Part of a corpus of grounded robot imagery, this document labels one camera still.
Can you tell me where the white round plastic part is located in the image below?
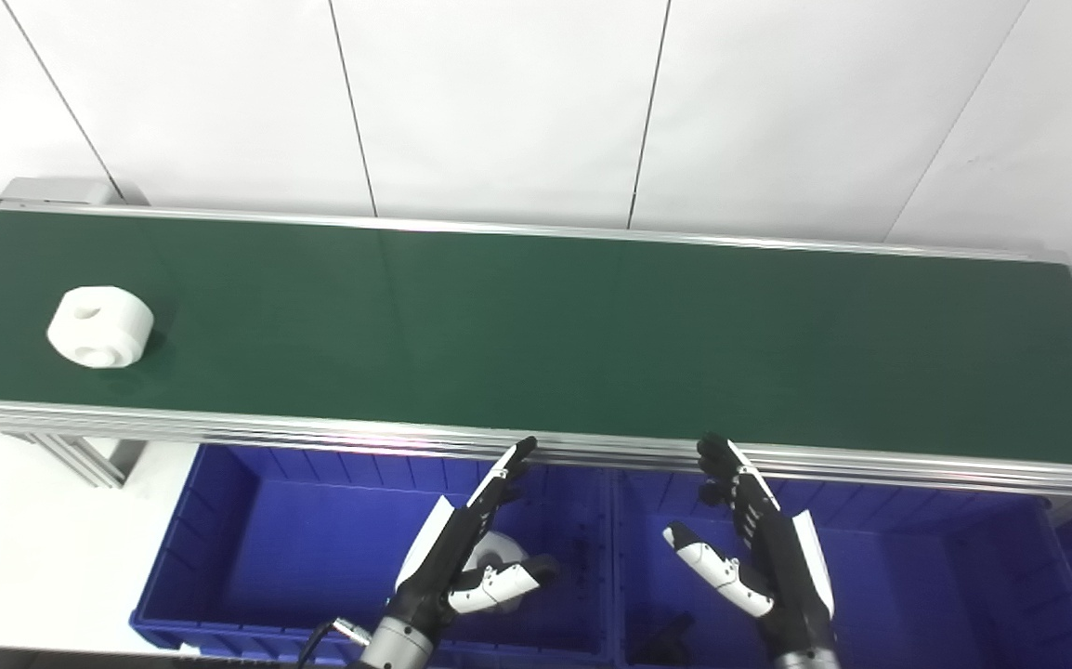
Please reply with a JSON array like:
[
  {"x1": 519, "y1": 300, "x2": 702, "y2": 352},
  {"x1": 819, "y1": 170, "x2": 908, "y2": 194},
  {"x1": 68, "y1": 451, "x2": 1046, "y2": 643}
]
[{"x1": 46, "y1": 285, "x2": 155, "y2": 370}]

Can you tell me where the green conveyor belt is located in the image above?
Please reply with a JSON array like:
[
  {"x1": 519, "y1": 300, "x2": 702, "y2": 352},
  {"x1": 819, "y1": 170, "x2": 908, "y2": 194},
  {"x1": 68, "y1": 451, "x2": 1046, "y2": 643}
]
[{"x1": 0, "y1": 210, "x2": 1072, "y2": 468}]

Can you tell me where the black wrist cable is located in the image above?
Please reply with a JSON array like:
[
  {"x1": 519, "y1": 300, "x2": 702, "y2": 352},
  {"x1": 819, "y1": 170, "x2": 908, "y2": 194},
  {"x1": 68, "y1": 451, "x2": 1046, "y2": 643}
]
[{"x1": 297, "y1": 617, "x2": 375, "y2": 668}]

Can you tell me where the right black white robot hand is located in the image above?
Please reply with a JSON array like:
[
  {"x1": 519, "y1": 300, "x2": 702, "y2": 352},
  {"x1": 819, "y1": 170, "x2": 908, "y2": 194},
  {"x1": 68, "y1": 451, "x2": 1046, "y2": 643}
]
[{"x1": 663, "y1": 433, "x2": 838, "y2": 657}]

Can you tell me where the aluminium conveyor support leg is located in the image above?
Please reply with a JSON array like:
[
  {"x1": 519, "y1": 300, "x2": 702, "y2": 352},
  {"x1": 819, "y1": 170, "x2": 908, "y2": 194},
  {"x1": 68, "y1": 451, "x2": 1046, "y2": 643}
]
[{"x1": 5, "y1": 431, "x2": 149, "y2": 490}]

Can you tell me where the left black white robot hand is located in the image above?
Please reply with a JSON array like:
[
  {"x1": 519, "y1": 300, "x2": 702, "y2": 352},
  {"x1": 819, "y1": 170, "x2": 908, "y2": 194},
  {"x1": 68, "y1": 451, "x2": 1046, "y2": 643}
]
[{"x1": 394, "y1": 436, "x2": 560, "y2": 644}]

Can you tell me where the white octagonal plastic part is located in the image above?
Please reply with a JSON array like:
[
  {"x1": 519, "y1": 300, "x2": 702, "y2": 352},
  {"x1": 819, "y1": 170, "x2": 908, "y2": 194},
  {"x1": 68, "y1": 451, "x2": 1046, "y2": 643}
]
[{"x1": 462, "y1": 531, "x2": 534, "y2": 615}]

